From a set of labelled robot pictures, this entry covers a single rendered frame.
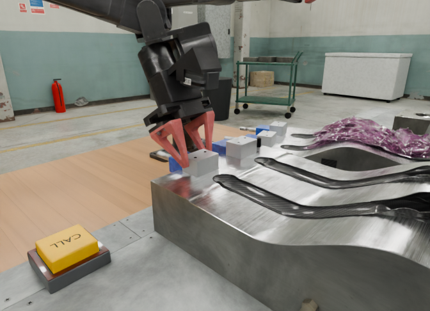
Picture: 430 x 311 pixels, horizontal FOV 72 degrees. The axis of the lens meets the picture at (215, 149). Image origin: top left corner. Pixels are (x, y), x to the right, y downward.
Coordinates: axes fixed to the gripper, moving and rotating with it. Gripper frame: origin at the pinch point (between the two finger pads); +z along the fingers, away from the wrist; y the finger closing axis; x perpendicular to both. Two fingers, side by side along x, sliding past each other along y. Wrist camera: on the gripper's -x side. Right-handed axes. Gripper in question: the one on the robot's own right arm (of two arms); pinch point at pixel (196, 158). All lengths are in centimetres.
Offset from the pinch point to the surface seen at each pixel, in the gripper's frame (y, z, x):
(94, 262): -19.0, 8.0, 4.5
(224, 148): 8.7, 0.0, 1.7
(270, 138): 26.3, 1.5, 3.6
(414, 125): 78, 14, -13
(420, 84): 720, 13, 100
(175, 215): -8.2, 6.7, -0.7
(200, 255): -8.3, 12.8, -3.2
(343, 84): 643, -49, 213
